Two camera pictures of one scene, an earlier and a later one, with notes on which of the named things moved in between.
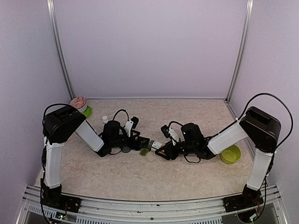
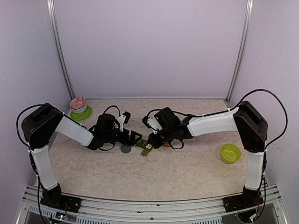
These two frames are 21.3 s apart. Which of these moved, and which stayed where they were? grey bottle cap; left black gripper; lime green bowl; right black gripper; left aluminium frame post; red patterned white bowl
Moved: left black gripper; right black gripper
Stayed: grey bottle cap; red patterned white bowl; lime green bowl; left aluminium frame post
